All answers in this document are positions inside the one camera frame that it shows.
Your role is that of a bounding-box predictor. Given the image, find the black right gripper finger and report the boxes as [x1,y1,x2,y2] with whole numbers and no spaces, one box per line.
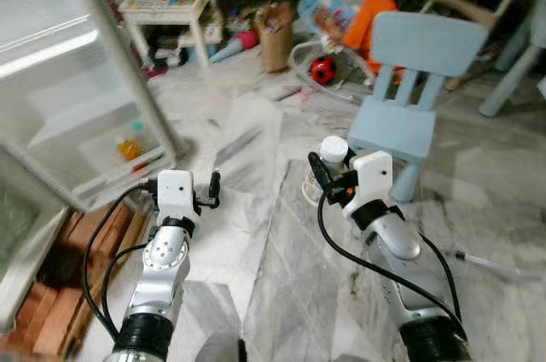
[308,154,334,196]

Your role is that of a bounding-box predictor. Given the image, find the white capped bottle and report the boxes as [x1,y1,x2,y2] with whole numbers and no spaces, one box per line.
[319,135,351,168]

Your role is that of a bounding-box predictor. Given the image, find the white fridge body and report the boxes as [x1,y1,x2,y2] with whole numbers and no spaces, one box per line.
[0,147,71,330]

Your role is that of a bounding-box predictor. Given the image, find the white open fridge door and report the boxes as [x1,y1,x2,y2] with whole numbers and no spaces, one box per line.
[0,0,182,213]

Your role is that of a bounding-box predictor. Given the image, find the small orange bottle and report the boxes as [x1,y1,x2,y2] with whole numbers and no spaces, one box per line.
[119,138,144,163]

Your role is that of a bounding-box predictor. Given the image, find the red ball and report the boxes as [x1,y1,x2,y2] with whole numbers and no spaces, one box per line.
[309,56,338,86]

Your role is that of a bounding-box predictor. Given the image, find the brown paper bag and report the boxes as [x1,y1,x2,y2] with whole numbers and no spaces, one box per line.
[255,1,294,73]

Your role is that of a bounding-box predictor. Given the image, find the pink and blue cone toy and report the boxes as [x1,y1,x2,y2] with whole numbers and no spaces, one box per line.
[208,28,262,63]

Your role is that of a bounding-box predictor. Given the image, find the grey robot foot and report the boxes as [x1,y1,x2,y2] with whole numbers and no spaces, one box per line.
[195,331,249,362]

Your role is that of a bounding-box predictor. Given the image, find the blue printed bag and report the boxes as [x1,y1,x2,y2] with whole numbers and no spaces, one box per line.
[298,0,356,40]

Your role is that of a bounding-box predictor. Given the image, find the child in orange shirt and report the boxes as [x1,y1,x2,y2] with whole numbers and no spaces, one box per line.
[340,0,412,74]

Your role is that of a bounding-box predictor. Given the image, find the light blue child chair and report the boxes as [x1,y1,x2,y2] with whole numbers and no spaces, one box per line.
[346,11,490,203]

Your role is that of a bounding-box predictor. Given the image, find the clear plastic tube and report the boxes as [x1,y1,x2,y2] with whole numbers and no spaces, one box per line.
[452,249,534,283]

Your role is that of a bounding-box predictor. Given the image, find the red bricks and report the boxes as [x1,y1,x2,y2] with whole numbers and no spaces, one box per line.
[0,200,156,356]

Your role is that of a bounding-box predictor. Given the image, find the small white side table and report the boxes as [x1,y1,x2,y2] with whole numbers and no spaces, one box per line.
[118,0,224,69]

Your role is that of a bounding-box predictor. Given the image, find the light blue table leg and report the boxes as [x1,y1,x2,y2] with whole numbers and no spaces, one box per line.
[478,0,546,118]

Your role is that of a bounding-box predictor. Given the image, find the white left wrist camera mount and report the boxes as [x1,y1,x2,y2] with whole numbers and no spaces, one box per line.
[155,169,200,228]

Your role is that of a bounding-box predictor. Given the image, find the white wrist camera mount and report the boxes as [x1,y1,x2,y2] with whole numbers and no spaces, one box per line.
[344,150,394,219]
[155,169,200,228]

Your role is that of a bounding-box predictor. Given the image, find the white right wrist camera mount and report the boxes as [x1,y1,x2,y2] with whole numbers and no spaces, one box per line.
[344,150,394,219]

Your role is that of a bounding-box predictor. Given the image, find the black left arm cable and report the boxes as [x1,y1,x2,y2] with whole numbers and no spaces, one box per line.
[81,178,163,344]

